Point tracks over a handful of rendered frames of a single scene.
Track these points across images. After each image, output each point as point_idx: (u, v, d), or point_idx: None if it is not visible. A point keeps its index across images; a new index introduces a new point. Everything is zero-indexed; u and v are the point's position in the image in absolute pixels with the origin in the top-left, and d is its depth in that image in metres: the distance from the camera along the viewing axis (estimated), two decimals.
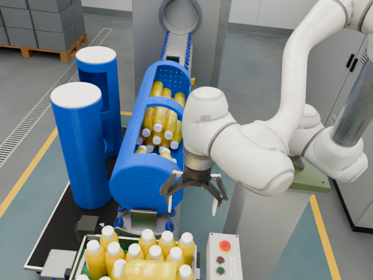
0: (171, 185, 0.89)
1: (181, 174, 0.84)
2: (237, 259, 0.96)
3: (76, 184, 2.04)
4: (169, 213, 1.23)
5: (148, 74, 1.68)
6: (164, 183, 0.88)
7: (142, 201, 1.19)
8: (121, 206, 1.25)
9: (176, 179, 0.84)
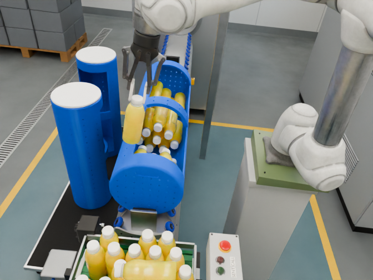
0: None
1: (130, 45, 0.89)
2: (237, 259, 0.96)
3: (76, 184, 2.04)
4: (169, 213, 1.23)
5: None
6: None
7: (142, 201, 1.19)
8: (121, 206, 1.25)
9: (127, 53, 0.90)
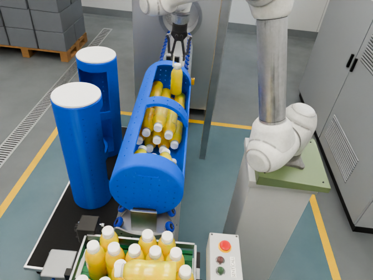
0: None
1: (171, 32, 1.53)
2: (237, 259, 0.96)
3: (76, 184, 2.04)
4: (169, 213, 1.23)
5: (148, 74, 1.68)
6: (167, 46, 1.59)
7: (142, 201, 1.19)
8: (121, 206, 1.25)
9: (169, 37, 1.54)
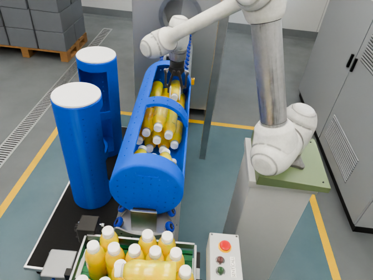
0: (169, 81, 1.64)
1: (168, 68, 1.57)
2: (237, 259, 0.96)
3: (76, 184, 2.04)
4: (169, 213, 1.23)
5: (148, 74, 1.68)
6: (164, 80, 1.63)
7: (142, 201, 1.19)
8: (121, 206, 1.25)
9: (166, 72, 1.58)
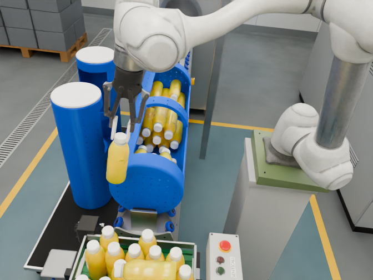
0: None
1: (112, 81, 0.83)
2: (237, 259, 0.96)
3: (76, 184, 2.04)
4: (169, 213, 1.23)
5: (148, 74, 1.68)
6: None
7: (142, 201, 1.19)
8: (121, 206, 1.25)
9: (108, 90, 0.84)
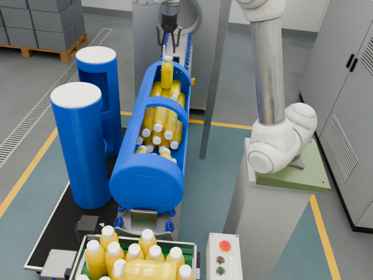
0: None
1: (160, 23, 1.51)
2: (237, 259, 0.96)
3: (76, 184, 2.04)
4: (169, 213, 1.23)
5: (148, 74, 1.68)
6: (157, 38, 1.57)
7: (142, 201, 1.19)
8: (121, 206, 1.25)
9: (159, 29, 1.52)
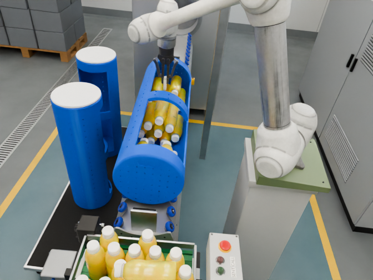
0: None
1: (157, 56, 1.51)
2: (237, 259, 0.96)
3: (76, 184, 2.04)
4: (168, 210, 1.24)
5: (149, 69, 1.72)
6: (157, 70, 1.57)
7: (145, 191, 1.23)
8: (121, 205, 1.25)
9: (156, 61, 1.52)
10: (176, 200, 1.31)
